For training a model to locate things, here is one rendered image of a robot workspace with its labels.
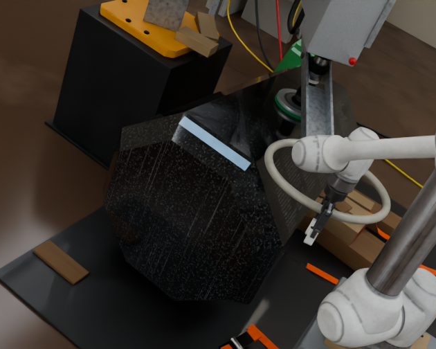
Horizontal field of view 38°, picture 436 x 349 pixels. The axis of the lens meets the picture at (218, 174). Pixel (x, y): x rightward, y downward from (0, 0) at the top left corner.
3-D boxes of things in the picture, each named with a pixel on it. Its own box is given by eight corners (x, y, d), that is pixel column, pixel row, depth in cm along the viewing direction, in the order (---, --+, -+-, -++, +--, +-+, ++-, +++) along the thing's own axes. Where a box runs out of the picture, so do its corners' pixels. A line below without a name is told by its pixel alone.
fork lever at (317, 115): (294, 30, 288) (298, 21, 284) (332, 42, 292) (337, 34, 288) (292, 144, 246) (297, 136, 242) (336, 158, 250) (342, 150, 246)
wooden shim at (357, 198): (333, 190, 387) (335, 188, 386) (338, 183, 395) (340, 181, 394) (369, 212, 381) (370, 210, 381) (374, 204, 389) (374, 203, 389)
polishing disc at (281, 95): (276, 107, 274) (277, 105, 273) (277, 85, 291) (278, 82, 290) (320, 124, 276) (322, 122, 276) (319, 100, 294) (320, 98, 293)
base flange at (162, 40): (95, 11, 318) (97, 2, 315) (152, -3, 356) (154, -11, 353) (169, 60, 305) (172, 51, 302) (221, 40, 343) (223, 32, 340)
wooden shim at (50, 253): (32, 251, 279) (32, 248, 279) (48, 241, 287) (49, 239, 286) (73, 285, 273) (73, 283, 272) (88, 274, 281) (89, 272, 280)
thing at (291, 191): (257, 130, 244) (259, 124, 242) (369, 164, 254) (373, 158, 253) (270, 203, 203) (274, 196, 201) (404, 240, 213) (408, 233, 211)
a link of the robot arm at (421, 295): (426, 343, 190) (466, 296, 177) (384, 354, 180) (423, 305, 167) (394, 301, 200) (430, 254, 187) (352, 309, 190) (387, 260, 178)
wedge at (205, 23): (194, 19, 343) (196, 11, 340) (211, 23, 346) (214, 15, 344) (200, 37, 328) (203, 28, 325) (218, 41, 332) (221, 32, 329)
